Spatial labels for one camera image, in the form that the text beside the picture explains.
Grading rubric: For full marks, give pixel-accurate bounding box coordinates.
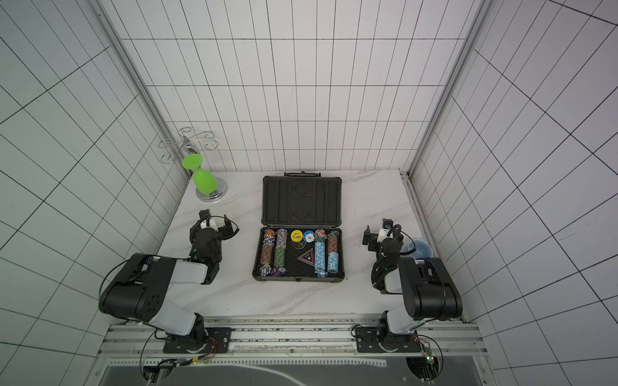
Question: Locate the black poker set case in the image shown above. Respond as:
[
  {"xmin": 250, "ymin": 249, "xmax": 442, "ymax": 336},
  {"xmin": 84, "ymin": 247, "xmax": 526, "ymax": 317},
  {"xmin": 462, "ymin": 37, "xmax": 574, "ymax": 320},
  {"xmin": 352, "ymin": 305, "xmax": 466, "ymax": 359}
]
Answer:
[{"xmin": 252, "ymin": 172, "xmax": 345, "ymax": 282}]

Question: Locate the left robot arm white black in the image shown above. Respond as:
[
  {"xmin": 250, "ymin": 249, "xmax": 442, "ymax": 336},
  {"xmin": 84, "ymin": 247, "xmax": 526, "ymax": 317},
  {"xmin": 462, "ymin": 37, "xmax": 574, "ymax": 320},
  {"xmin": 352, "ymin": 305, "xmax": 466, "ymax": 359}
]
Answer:
[{"xmin": 99, "ymin": 210, "xmax": 239, "ymax": 354}]

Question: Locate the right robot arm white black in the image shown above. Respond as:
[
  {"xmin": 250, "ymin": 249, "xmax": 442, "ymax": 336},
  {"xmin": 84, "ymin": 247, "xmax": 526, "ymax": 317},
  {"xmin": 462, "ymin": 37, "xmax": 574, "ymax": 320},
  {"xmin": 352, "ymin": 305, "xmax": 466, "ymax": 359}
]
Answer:
[{"xmin": 362, "ymin": 227, "xmax": 463, "ymax": 352}]

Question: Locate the poker chip row red blue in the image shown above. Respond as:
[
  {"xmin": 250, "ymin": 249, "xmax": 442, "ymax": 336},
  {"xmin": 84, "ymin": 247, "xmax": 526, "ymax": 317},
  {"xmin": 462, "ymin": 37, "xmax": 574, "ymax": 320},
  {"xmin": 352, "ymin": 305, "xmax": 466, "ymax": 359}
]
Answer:
[{"xmin": 327, "ymin": 230, "xmax": 340, "ymax": 273}]

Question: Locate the poker chip row red brown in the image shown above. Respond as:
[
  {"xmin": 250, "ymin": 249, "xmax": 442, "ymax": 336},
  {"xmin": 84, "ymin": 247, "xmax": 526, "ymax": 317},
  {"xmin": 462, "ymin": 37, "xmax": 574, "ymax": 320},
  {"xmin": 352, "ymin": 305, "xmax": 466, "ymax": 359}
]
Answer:
[{"xmin": 259, "ymin": 229, "xmax": 276, "ymax": 277}]

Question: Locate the poker chip row green purple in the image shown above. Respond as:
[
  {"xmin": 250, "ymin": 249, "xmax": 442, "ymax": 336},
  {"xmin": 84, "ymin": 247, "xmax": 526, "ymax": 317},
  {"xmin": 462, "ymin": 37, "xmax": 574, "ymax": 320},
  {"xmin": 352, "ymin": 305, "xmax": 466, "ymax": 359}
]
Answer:
[{"xmin": 273, "ymin": 228, "xmax": 288, "ymax": 277}]

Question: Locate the light blue ceramic mug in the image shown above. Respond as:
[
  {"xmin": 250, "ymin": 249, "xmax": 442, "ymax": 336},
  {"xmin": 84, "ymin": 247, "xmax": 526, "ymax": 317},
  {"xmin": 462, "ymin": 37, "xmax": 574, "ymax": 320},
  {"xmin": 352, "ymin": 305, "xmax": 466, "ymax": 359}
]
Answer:
[{"xmin": 407, "ymin": 240, "xmax": 434, "ymax": 260}]

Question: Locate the green plastic wine glass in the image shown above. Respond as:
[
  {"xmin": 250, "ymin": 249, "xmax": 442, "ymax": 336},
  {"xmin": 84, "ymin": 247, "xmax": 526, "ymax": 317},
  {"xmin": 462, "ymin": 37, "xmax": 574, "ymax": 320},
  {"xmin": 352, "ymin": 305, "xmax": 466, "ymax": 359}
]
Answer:
[{"xmin": 182, "ymin": 154, "xmax": 218, "ymax": 195}]

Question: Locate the triangular dark card token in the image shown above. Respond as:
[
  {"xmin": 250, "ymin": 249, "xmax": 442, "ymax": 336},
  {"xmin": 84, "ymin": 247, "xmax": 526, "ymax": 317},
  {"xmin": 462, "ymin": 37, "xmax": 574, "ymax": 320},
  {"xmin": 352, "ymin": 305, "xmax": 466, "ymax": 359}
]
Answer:
[{"xmin": 297, "ymin": 249, "xmax": 315, "ymax": 266}]

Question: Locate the blue white dealer chip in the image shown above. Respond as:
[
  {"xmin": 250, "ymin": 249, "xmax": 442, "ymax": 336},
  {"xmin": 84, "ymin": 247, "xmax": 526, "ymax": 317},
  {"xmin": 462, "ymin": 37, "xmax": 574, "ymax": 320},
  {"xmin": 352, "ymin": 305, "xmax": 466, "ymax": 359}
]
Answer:
[{"xmin": 304, "ymin": 231, "xmax": 315, "ymax": 243}]

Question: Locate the yellow dealer button chip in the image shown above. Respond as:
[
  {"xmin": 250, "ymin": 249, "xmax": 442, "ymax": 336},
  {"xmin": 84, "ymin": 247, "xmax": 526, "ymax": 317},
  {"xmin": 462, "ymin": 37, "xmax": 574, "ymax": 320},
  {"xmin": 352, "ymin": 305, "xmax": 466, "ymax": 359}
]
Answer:
[{"xmin": 291, "ymin": 230, "xmax": 304, "ymax": 243}]

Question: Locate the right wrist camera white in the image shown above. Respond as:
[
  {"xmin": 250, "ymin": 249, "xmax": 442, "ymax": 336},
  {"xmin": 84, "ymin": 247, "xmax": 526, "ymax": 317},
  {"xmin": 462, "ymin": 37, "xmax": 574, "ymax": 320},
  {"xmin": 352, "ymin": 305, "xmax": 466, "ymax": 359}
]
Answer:
[{"xmin": 377, "ymin": 218, "xmax": 394, "ymax": 243}]

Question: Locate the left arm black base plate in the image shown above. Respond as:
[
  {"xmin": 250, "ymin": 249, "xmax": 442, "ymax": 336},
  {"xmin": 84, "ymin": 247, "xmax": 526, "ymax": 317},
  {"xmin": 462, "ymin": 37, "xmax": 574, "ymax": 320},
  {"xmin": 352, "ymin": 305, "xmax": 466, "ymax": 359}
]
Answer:
[{"xmin": 163, "ymin": 327, "xmax": 232, "ymax": 355}]

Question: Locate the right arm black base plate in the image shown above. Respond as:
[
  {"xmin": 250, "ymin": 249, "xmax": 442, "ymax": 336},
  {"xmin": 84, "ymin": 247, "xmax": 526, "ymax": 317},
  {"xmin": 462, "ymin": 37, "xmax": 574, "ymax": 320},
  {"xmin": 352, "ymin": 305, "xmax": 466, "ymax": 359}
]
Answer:
[{"xmin": 351, "ymin": 325, "xmax": 422, "ymax": 354}]

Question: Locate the chrome wire glass rack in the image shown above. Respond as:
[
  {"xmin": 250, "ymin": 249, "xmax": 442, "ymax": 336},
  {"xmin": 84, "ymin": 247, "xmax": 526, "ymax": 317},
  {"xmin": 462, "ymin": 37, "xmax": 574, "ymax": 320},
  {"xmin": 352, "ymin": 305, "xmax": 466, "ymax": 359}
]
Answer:
[{"xmin": 158, "ymin": 126, "xmax": 228, "ymax": 203}]

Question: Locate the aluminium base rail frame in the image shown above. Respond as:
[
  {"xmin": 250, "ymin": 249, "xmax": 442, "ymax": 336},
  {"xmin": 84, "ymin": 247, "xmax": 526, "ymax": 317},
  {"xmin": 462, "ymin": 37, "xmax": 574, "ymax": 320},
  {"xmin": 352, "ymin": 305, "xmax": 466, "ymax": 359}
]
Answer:
[{"xmin": 98, "ymin": 315, "xmax": 486, "ymax": 360}]

